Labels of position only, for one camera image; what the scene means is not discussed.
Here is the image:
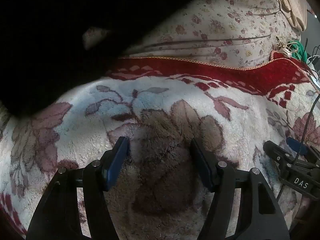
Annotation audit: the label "beige cloth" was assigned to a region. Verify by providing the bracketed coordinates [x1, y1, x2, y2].
[269, 0, 308, 31]

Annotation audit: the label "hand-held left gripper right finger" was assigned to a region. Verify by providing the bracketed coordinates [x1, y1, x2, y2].
[190, 138, 290, 240]

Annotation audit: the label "black pants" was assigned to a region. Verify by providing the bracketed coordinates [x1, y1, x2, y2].
[0, 0, 252, 120]

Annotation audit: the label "plush red white floral blanket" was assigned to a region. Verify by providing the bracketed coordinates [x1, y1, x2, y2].
[0, 50, 320, 240]

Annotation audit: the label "cream floral quilt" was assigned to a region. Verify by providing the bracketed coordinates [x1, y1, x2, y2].
[82, 0, 304, 69]

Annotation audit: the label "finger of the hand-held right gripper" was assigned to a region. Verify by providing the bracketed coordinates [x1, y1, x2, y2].
[286, 137, 320, 167]
[263, 141, 302, 177]

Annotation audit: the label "white cable tangle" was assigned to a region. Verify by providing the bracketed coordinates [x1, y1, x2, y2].
[276, 36, 320, 67]

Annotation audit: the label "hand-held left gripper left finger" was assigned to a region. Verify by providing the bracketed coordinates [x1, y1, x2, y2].
[26, 136, 130, 240]

